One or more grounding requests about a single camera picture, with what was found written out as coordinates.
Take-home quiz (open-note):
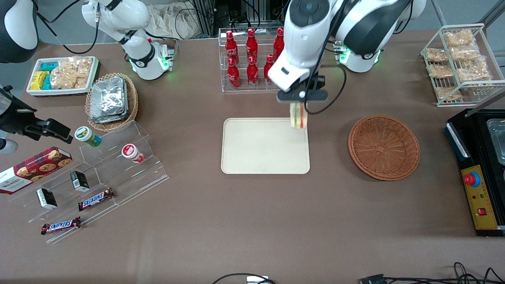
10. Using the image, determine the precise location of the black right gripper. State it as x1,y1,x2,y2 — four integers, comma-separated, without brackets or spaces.
0,85,74,144

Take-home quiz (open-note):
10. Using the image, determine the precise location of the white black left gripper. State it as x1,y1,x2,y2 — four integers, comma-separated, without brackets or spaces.
268,55,329,104

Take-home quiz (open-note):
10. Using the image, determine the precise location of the triangle sandwich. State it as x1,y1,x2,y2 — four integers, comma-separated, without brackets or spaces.
290,102,308,131

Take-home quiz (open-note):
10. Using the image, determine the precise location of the beige plastic tray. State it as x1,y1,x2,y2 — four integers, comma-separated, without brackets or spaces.
221,118,310,175

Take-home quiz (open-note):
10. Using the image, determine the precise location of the light wicker basket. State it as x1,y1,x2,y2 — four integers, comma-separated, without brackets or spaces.
85,73,139,132

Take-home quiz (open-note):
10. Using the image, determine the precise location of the brown wicker basket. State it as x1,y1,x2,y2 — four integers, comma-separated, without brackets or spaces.
348,114,421,181

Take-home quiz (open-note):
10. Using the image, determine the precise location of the red cola bottle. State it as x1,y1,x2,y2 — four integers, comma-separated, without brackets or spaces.
246,28,259,64
225,30,239,66
227,58,241,88
263,54,276,87
273,27,285,60
247,56,260,88

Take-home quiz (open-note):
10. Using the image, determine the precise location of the red tartan cookie box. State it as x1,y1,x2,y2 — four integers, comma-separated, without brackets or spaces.
0,146,73,195

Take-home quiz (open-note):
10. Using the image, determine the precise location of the white rectangular bin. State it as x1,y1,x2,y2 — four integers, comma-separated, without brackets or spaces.
26,56,100,97

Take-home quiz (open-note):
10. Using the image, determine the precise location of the green yogurt cup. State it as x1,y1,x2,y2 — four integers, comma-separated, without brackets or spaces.
75,126,102,148

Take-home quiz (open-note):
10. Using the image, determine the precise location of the yellow snack pack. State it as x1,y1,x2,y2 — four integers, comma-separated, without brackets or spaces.
30,71,50,91

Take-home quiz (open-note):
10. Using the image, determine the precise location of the clear acrylic bottle rack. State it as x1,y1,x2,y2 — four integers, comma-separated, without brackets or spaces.
218,27,285,93

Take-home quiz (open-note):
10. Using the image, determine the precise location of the foil wrapped pack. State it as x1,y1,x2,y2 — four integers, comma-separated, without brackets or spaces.
91,77,128,115
89,110,131,124

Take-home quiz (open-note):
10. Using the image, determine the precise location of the small black carton box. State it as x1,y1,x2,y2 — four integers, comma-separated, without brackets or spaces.
36,188,58,210
70,170,90,193

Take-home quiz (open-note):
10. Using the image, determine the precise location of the clear puffed snack bag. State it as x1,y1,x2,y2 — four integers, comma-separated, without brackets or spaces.
425,48,449,64
450,45,481,62
426,64,455,79
456,64,492,82
443,29,475,48
50,56,94,90
434,86,463,101

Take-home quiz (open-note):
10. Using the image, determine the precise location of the black background equipment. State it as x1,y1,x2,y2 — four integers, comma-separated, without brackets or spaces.
189,0,293,30

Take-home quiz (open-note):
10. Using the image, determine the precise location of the Snickers chocolate bar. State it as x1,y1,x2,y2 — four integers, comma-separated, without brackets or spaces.
41,216,82,235
78,187,115,211

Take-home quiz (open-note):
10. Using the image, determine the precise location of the strawberry yogurt cup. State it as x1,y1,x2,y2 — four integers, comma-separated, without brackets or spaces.
121,144,145,164

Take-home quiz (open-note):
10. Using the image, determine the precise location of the clear acrylic tiered stand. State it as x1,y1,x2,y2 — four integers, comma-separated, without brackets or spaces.
8,120,170,244

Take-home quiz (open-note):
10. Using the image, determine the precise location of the beige cloth bag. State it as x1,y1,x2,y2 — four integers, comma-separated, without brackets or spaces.
148,3,200,40

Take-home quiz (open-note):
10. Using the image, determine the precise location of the grey metal bar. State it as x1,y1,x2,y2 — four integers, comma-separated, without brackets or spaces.
465,88,505,118

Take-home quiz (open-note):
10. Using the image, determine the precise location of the clear plastic container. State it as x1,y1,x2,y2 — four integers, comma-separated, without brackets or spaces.
487,118,505,166

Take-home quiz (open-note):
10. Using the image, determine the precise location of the black machine yellow panel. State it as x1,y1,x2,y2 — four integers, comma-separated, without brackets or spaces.
445,108,505,237

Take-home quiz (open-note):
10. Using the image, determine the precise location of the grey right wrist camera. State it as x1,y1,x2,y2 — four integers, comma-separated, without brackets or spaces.
0,138,19,154

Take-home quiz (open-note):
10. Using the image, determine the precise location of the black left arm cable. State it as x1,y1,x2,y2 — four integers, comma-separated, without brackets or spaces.
303,24,348,116

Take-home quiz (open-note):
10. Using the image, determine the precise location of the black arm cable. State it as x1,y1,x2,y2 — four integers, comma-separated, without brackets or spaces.
303,24,348,116
36,0,100,55

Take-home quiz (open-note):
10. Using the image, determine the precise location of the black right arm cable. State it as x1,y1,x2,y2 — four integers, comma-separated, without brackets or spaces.
36,0,100,55

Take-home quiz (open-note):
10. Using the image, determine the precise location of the white wire rack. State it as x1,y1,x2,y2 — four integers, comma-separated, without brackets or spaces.
420,23,505,107

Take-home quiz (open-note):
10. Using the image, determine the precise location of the aluminium frame strut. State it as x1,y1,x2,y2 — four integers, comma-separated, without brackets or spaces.
430,0,449,26
479,0,505,29

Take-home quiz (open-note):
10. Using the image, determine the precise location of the black table cable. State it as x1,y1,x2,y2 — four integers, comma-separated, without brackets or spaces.
212,273,277,284

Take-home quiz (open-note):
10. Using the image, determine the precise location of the black tangled cable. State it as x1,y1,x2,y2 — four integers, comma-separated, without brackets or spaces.
385,262,505,284

